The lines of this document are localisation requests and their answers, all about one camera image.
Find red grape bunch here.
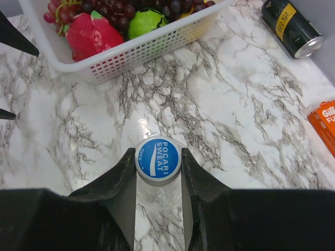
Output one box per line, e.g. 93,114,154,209
79,1,216,35

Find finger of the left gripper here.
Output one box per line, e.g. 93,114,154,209
0,12,39,56
0,109,16,120

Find light red grapes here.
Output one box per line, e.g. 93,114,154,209
43,0,82,37

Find red dragon fruit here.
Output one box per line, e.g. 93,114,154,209
64,10,124,62

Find orange razor box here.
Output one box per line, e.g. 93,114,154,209
307,100,335,157

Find clear bottle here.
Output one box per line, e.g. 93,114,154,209
137,174,182,211

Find black gold can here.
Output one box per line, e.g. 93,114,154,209
261,0,324,59

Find blue cap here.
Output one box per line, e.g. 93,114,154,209
135,136,182,186

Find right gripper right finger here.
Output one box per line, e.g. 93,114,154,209
181,148,334,250

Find white plastic basket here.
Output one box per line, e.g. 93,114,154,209
19,1,233,84

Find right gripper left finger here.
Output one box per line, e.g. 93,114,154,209
1,148,137,250

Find green toy fruit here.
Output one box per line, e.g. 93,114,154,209
128,8,168,40

